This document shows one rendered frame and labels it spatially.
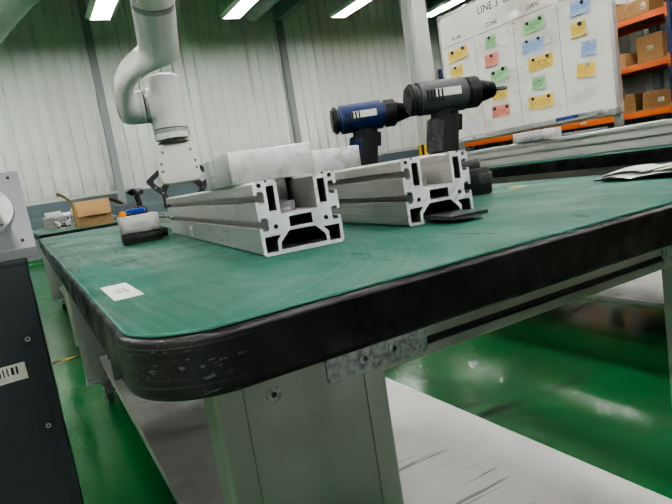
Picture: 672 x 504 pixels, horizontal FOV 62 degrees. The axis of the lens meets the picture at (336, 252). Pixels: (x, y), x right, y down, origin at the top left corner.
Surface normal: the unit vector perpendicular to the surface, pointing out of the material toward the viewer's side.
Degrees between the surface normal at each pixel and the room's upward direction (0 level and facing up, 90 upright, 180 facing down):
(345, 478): 90
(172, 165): 92
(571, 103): 90
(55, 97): 90
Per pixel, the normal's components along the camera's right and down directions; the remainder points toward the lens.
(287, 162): 0.40, 0.07
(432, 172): -0.90, 0.19
